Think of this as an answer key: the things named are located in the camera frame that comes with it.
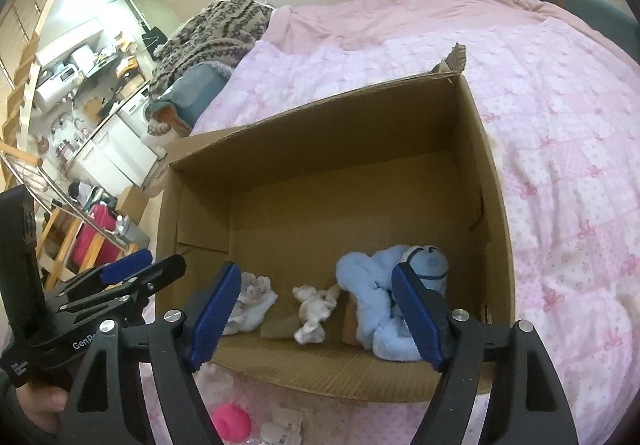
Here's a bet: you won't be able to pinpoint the wooden staircase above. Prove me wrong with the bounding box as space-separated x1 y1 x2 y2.
0 0 76 160

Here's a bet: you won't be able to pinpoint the red suitcase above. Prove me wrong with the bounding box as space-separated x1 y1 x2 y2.
70 204 118 276

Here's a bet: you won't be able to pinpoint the person's left forearm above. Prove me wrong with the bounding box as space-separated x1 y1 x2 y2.
0 370 66 445

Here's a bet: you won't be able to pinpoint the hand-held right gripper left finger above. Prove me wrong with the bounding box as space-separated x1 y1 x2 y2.
62 261 243 445

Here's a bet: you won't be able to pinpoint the blue and white plush toy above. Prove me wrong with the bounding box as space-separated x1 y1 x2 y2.
402 245 449 298

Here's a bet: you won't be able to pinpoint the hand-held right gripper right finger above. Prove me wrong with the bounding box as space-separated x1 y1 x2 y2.
391 262 580 445

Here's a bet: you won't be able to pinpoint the white socks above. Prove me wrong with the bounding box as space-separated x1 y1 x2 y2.
222 271 279 337

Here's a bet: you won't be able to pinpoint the clear plastic packet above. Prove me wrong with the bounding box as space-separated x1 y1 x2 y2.
250 407 305 445

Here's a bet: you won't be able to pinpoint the brown cardboard box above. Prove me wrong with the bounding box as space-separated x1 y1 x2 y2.
155 43 516 403

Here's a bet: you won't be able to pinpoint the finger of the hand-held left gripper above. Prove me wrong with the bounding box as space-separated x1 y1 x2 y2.
57 254 187 314
65 248 154 294

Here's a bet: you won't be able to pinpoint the person's left hand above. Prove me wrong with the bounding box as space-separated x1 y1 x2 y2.
17 377 71 436

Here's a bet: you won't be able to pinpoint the patterned knit blanket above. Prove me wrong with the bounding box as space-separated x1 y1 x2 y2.
147 0 275 136

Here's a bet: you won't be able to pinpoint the white kitchen wall cabinets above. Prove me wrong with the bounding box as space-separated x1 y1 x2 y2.
35 17 101 63

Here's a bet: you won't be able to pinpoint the pink round object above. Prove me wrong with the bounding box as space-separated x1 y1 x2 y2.
210 402 252 443

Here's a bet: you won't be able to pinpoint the blue-grey pillow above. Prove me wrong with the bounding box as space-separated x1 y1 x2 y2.
152 62 236 133

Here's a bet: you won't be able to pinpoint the black hanging cloth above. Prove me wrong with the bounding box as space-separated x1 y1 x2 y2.
141 27 168 58

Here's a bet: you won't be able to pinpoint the wooden frame rack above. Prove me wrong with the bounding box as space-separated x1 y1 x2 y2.
35 205 126 291

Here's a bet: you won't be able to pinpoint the white scrunchie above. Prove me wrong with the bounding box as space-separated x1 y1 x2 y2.
291 284 342 346

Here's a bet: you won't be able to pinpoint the white kitchen base cabinets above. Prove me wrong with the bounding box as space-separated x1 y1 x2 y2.
70 117 156 188

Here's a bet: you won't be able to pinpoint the grey bin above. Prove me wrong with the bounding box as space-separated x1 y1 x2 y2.
115 212 151 251

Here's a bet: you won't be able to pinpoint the white washing machine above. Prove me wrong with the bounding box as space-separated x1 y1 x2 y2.
120 87 166 140

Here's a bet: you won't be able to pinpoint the light blue fluffy cloth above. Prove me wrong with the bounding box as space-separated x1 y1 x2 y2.
335 245 426 363

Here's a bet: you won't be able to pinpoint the metal drying rack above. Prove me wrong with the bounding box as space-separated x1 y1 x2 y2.
0 150 128 251

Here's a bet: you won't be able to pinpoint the pink patterned duvet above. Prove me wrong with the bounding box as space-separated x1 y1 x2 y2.
140 0 640 445

